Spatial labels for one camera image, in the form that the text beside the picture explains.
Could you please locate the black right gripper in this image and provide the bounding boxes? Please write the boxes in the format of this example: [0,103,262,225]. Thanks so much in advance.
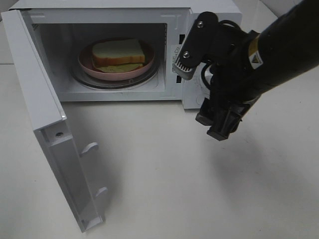
[195,20,260,141]

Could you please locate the sandwich with white bread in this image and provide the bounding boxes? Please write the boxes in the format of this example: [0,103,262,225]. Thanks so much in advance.
[91,39,146,73]

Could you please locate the pink round plate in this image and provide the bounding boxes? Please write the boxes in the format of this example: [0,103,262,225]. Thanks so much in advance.
[78,38,156,81]

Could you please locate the white microwave door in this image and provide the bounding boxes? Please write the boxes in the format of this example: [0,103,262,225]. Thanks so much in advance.
[1,10,108,232]

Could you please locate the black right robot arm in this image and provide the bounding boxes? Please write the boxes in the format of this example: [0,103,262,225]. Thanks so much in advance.
[196,0,319,141]

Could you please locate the glass microwave turntable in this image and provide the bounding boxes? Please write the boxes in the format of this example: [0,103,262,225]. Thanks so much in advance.
[70,61,160,90]

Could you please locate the white microwave oven body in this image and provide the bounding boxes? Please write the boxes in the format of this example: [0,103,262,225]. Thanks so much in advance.
[9,0,242,109]

